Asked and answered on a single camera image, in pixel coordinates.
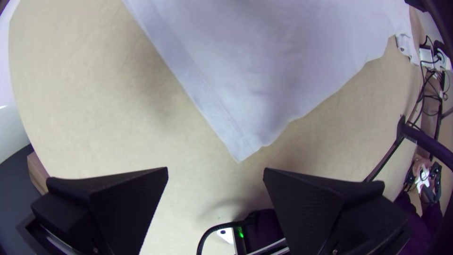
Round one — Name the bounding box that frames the white power strip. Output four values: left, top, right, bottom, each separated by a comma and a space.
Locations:
419, 46, 452, 73

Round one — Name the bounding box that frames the black cable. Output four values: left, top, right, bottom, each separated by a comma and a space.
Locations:
196, 220, 255, 255

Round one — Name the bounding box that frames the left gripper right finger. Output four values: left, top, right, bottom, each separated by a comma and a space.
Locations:
263, 168, 413, 255

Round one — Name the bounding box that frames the black camera pole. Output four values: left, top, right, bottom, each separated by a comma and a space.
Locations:
398, 115, 453, 170

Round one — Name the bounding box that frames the light grey t-shirt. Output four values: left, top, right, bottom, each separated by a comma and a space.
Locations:
122, 0, 422, 163

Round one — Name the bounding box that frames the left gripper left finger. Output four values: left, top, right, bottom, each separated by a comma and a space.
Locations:
31, 167, 169, 255

